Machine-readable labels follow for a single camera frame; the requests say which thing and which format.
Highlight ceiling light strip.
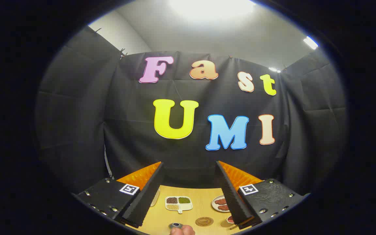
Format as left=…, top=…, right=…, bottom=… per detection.
left=303, top=36, right=319, bottom=50

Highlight round cork coaster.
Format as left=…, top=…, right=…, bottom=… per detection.
left=195, top=217, right=214, bottom=227

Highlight white oval plate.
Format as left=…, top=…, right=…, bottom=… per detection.
left=211, top=195, right=231, bottom=213

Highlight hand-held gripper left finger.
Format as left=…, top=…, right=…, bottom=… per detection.
left=75, top=161, right=165, bottom=228

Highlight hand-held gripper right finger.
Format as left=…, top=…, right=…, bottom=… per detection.
left=214, top=161, right=307, bottom=229

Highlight black backdrop cloth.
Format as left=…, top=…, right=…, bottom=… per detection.
left=35, top=26, right=348, bottom=196

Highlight wooden table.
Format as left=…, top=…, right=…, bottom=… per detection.
left=126, top=185, right=250, bottom=235

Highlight white divided dish of beans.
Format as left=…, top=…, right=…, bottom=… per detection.
left=165, top=196, right=193, bottom=214

